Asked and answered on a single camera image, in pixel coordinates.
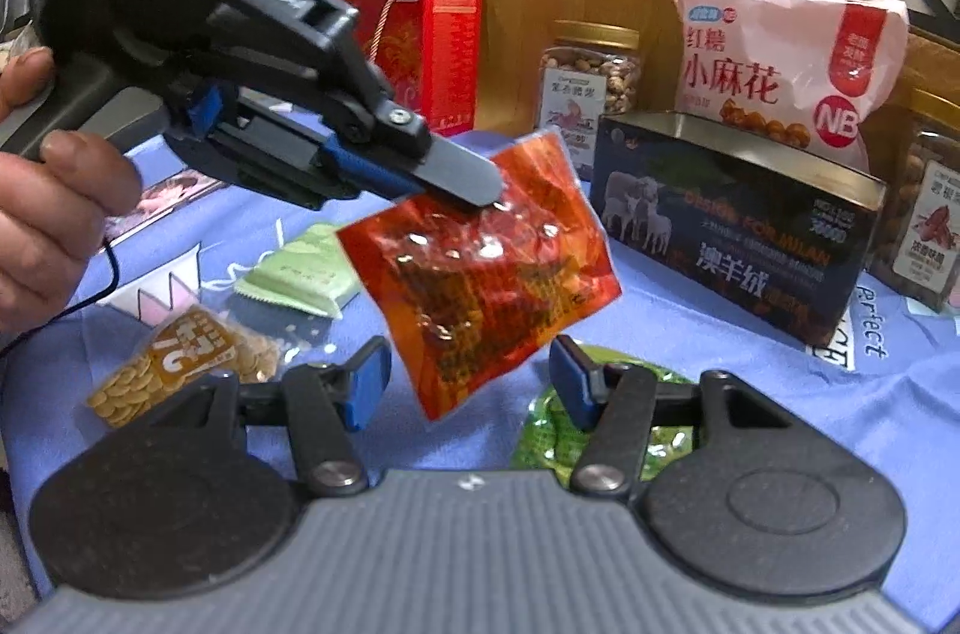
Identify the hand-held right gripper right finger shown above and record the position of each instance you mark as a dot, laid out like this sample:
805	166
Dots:
570	384

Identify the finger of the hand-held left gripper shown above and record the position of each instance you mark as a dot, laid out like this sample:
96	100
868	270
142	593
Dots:
457	172
367	172

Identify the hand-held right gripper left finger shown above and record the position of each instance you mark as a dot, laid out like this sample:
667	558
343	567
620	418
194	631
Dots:
367	380

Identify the dark green pickle packet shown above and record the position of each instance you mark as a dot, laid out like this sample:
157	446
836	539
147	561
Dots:
544	431

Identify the red snack packet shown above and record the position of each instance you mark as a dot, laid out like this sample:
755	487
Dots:
487	281

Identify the light green snack packet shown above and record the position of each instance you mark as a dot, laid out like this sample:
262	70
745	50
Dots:
300	274

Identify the pumpkin seed packet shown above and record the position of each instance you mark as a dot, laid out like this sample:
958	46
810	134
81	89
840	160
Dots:
150	379

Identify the black cardboard box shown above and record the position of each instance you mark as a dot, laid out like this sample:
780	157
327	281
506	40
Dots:
735	229

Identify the person's left hand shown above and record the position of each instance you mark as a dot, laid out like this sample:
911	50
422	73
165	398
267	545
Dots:
45	214

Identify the red gift box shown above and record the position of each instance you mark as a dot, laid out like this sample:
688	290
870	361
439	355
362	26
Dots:
442	56

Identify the nut jar with purple label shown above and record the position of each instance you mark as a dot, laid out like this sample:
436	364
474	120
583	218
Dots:
592	71

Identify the blue printed tablecloth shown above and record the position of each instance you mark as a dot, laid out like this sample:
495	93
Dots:
750	394

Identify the pink snack bag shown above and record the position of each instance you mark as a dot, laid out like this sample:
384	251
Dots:
750	64

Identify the nut jar with green label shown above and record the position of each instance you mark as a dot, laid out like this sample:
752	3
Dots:
930	191

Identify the brown padded board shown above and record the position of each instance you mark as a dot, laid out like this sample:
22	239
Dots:
937	64

